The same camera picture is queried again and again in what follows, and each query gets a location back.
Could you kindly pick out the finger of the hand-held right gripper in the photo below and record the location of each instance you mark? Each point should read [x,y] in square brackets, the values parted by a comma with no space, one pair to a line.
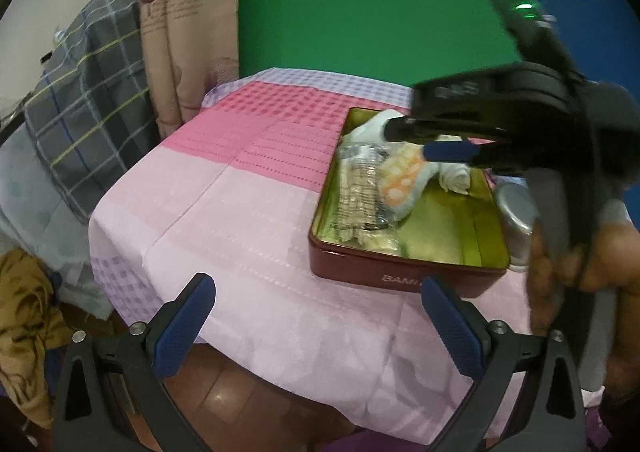
[440,128]
[450,151]

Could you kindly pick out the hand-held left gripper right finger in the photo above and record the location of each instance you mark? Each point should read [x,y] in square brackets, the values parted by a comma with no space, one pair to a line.
[452,327]

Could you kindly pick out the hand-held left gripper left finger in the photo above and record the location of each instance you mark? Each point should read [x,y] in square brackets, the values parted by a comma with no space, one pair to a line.
[182,327]

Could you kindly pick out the red tin box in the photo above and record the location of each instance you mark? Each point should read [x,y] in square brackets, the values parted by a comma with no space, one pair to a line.
[450,227]

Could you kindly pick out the person's right hand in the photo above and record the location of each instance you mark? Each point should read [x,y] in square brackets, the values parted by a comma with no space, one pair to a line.
[615,257]

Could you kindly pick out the white rolled sock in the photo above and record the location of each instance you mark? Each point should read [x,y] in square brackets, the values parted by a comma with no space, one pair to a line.
[456,180]

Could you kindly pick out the orange dotted cloth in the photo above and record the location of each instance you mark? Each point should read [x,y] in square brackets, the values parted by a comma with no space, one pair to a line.
[400,177]

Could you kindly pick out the metal bowl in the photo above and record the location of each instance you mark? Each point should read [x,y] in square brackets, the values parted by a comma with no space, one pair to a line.
[515,217]

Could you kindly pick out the pack of cotton swabs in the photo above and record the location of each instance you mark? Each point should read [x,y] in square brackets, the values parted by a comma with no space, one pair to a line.
[360,192]

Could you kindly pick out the pink checkered tablecloth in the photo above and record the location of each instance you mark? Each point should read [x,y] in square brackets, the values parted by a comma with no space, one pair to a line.
[225,232]

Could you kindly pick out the purple garment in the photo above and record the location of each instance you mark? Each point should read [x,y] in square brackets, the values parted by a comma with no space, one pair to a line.
[380,442]

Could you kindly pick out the yellow brown cloth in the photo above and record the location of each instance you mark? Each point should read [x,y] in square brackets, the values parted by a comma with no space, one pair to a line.
[25,312]

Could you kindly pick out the light blue cloth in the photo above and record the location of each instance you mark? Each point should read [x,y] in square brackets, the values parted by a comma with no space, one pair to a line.
[30,212]

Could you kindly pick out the grey plaid cloth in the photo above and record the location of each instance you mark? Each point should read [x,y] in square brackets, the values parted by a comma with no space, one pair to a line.
[90,97]

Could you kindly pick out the beige floral curtain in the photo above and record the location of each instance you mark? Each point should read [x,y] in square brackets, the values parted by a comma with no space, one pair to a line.
[195,32]

